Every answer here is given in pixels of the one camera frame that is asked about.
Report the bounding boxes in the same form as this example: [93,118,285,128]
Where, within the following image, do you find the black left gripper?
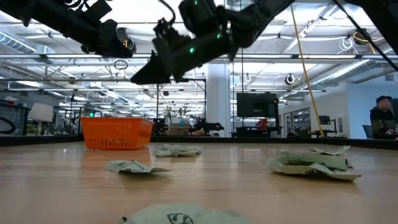
[63,12,135,59]

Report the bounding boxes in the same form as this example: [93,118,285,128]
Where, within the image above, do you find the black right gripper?
[129,27,237,86]

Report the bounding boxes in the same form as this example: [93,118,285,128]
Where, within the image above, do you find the banknote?
[276,151,354,172]
[154,144,180,157]

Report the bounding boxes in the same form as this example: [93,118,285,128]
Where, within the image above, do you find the teal vase with flowers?
[164,105,191,127]

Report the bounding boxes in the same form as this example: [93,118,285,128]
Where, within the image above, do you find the brown cardboard box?
[167,126,191,137]

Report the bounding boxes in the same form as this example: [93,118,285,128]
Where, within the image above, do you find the white square column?
[206,63,231,138]

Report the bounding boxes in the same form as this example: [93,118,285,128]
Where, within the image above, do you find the orange plastic basket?
[80,116,155,151]

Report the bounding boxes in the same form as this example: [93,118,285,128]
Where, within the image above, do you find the large black monitor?
[236,92,280,118]

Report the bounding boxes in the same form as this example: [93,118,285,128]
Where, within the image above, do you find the black monitor cart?
[231,117,284,138]

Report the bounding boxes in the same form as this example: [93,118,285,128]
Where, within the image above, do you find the white board panel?
[27,102,54,123]

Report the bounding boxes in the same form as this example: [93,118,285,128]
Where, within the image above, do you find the long linear ceiling light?
[0,53,398,60]

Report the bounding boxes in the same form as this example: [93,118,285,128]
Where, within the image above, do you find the blue office chair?
[361,124,373,139]

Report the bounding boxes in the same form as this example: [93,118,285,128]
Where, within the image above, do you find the person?
[369,95,398,140]

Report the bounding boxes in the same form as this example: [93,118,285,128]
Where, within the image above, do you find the black coiled cable loop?
[113,59,129,71]

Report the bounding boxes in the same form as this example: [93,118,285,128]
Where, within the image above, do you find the black background rig frame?
[156,78,207,138]

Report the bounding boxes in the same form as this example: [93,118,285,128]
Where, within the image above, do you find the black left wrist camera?
[83,0,113,20]

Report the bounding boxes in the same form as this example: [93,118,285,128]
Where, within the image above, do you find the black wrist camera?
[152,17,177,41]
[83,0,113,20]

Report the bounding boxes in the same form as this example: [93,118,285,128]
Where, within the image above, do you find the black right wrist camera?
[152,17,177,41]

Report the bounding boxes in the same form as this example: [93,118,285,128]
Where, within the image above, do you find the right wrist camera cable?
[157,0,177,26]

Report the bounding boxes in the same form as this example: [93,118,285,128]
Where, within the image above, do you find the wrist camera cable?
[157,0,177,26]
[62,0,83,9]

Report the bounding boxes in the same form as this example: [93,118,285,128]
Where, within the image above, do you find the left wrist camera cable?
[62,0,83,9]

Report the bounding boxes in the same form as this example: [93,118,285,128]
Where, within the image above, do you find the black hanging cable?
[239,46,244,128]
[230,58,234,138]

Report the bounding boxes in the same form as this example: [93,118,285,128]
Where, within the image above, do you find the black aluminium table frame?
[0,134,398,151]

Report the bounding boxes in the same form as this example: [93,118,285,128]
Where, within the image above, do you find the black curved hose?
[0,115,17,136]

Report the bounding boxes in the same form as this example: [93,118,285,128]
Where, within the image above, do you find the yellow hanging cable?
[290,4,325,138]

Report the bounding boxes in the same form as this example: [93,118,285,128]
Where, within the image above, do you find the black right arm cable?
[333,0,398,72]

